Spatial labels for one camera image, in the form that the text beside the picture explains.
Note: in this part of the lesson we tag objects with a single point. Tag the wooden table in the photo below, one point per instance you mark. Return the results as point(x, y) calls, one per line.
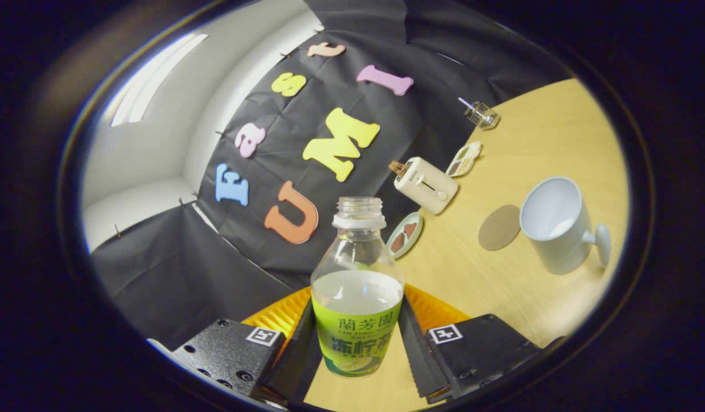
point(530, 309)

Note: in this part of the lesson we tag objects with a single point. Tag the black backdrop cloth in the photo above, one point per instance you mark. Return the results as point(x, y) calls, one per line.
point(261, 269)

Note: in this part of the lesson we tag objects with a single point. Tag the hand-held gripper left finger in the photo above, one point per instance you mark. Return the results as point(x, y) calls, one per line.
point(292, 363)

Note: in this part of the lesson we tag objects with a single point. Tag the green label juice bottle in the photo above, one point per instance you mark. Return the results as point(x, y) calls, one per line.
point(357, 320)

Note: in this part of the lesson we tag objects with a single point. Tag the white divided dish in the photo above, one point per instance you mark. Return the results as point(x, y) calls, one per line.
point(464, 159)

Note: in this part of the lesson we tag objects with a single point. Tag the pale grey cup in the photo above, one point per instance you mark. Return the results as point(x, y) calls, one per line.
point(553, 229)

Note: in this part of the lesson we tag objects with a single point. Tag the brown bread piece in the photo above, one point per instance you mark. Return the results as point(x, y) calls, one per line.
point(410, 229)
point(397, 242)

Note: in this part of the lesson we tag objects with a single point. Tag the pale green plate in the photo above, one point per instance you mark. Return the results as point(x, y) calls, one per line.
point(412, 239)

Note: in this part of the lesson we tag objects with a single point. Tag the ceiling light panel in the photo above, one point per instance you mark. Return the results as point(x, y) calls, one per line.
point(152, 80)

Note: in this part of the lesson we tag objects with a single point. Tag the white straw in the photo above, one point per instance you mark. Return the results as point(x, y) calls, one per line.
point(465, 102)

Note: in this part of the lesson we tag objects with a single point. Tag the cream toaster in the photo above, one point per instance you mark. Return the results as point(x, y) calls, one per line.
point(427, 186)

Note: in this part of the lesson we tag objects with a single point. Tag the round brown coaster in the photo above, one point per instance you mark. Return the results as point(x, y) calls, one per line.
point(498, 229)

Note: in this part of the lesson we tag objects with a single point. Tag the brown toast slice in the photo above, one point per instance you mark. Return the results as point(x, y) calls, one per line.
point(397, 167)

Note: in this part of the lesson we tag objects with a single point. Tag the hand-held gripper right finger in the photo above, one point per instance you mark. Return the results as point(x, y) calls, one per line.
point(421, 366)

